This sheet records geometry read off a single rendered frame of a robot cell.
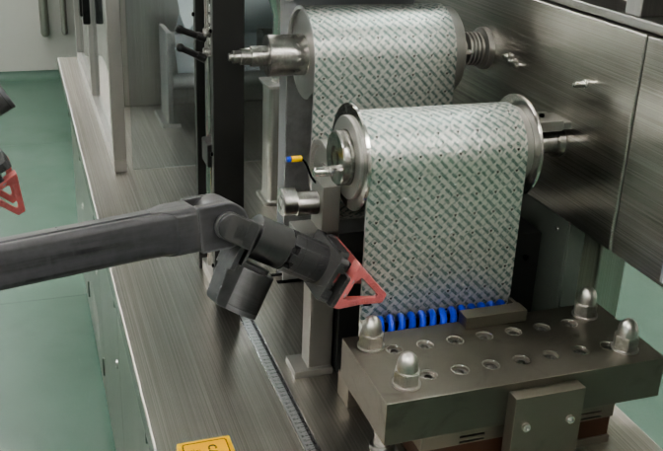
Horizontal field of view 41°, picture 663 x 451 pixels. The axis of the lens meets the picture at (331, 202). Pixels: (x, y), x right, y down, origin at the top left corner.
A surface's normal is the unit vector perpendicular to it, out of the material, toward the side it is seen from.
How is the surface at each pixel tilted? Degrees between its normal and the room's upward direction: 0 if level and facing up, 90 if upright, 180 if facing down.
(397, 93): 92
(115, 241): 77
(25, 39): 90
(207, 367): 0
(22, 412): 0
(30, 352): 0
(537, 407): 90
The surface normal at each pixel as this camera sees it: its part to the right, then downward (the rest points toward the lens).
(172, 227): 0.21, 0.17
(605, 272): 0.32, 0.36
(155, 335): 0.04, -0.93
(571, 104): -0.95, 0.08
